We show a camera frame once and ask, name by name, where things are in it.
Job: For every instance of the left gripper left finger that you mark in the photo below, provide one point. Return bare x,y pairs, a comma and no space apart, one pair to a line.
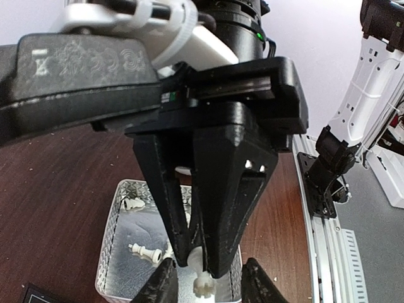
162,286

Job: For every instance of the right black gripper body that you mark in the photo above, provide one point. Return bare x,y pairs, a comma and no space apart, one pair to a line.
264,95

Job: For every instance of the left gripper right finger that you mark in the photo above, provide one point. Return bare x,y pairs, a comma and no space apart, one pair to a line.
257,286

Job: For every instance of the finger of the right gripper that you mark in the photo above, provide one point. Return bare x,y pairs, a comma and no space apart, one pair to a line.
232,166
158,155

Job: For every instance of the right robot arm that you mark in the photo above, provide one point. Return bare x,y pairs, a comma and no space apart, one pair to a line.
342,138

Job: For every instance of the white chess piece pile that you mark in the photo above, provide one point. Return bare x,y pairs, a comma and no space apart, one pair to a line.
140,219

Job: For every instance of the black white chessboard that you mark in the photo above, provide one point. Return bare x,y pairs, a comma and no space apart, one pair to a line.
34,294

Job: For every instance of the front aluminium rail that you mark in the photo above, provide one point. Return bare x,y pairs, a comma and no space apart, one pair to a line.
334,259

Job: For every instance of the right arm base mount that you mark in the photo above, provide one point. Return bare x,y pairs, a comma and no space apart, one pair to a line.
321,197

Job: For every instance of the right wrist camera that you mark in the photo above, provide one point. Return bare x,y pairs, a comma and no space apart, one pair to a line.
101,61

